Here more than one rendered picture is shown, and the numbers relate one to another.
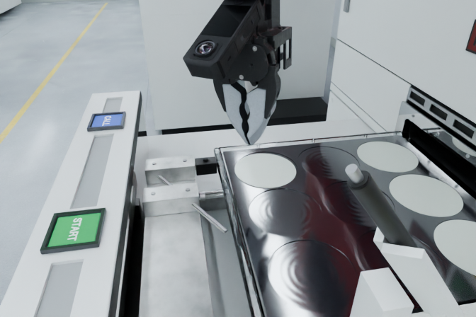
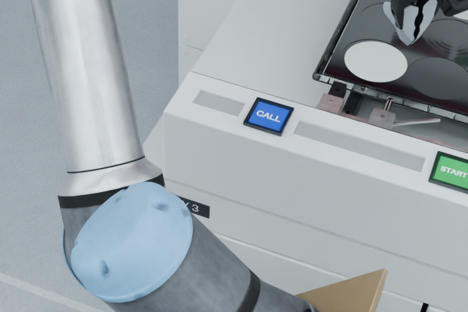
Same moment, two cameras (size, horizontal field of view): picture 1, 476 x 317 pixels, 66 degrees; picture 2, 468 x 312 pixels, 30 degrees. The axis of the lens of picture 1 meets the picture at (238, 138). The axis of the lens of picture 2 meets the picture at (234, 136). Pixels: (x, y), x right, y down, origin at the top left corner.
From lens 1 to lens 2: 1.16 m
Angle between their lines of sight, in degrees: 49
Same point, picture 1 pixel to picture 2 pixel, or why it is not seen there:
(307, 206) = (441, 64)
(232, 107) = (409, 22)
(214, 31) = not seen: outside the picture
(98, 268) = not seen: outside the picture
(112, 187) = (403, 142)
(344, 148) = (377, 1)
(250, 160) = (354, 63)
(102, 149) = (324, 136)
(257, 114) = (429, 16)
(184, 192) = (384, 120)
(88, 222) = (450, 164)
